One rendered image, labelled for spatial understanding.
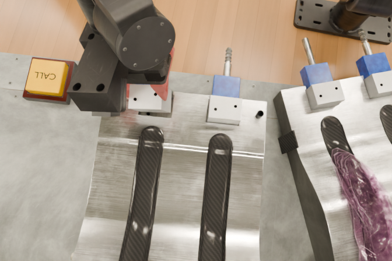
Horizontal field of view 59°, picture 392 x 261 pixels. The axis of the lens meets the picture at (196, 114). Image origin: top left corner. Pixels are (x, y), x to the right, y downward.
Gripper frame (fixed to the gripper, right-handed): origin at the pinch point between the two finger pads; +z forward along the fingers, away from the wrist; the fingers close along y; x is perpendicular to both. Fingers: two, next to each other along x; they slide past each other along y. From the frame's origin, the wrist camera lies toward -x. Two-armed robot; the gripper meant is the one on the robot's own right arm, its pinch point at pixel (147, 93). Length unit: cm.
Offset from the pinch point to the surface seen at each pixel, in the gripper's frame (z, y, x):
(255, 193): 12.4, 16.0, -9.3
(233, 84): 4.7, 11.8, 5.6
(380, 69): 11.2, 36.4, 14.7
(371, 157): 15.6, 34.2, -0.3
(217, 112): 4.6, 9.9, 0.1
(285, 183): 21.0, 21.0, -3.8
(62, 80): 5.1, -18.6, 6.2
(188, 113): 6.1, 5.0, 0.7
